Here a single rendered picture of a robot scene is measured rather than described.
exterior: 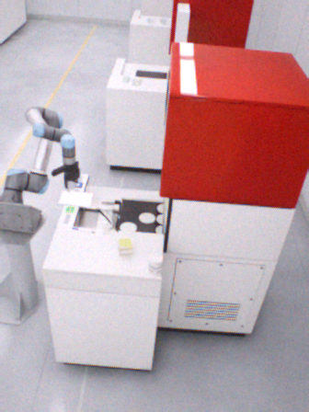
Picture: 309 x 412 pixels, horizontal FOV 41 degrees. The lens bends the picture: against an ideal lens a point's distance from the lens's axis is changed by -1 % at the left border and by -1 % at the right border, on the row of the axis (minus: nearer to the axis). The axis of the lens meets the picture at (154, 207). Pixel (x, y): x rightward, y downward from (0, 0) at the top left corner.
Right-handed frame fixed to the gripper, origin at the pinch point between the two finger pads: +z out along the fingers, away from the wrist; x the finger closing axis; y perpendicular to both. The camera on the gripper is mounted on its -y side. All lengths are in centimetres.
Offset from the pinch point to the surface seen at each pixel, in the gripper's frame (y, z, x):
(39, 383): -13, 111, -62
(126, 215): 34.5, 20.9, 6.7
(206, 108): 72, -65, -15
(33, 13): -257, 98, 796
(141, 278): 48, 15, -50
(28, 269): -31, 69, -2
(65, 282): 8, 24, -50
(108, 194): 19, 29, 38
